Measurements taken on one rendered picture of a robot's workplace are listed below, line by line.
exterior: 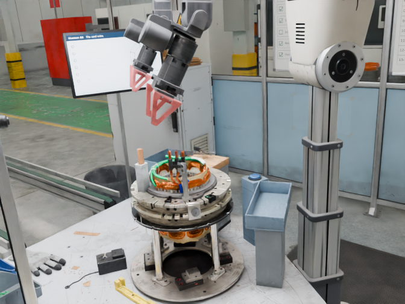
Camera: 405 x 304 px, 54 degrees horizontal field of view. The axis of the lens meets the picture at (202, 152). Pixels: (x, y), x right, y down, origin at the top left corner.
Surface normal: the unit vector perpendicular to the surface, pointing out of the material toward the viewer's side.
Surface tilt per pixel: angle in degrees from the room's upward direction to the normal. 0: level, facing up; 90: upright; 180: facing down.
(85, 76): 83
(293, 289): 0
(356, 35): 109
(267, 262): 90
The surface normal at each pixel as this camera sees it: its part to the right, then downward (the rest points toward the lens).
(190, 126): 0.79, 0.14
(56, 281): -0.06, -0.95
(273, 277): -0.29, 0.32
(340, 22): 0.25, 0.58
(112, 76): 0.40, 0.14
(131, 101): -0.62, 0.28
